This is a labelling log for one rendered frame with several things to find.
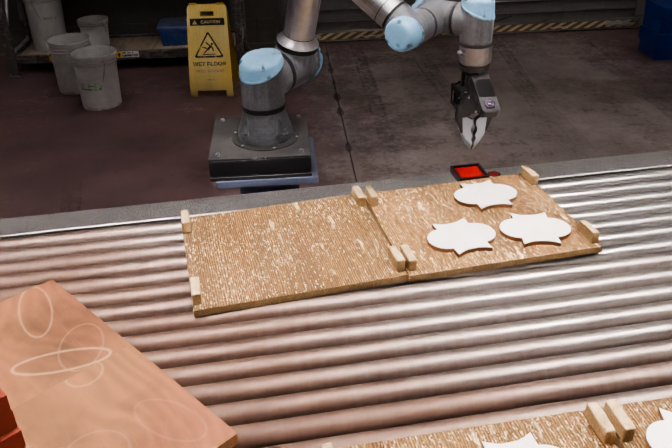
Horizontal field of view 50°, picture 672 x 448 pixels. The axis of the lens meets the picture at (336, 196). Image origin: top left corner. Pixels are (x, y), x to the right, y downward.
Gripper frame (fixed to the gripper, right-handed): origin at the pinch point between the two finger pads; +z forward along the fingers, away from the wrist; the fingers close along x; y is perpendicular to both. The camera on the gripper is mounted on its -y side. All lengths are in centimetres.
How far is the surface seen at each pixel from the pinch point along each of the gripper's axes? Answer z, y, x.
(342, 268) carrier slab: 7, -35, 40
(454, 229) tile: 5.6, -28.0, 14.2
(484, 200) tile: 5.6, -17.5, 3.4
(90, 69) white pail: 71, 323, 132
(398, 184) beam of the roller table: 8.7, 0.6, 18.2
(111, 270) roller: 9, -22, 85
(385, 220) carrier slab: 6.6, -19.1, 26.8
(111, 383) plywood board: -4, -71, 80
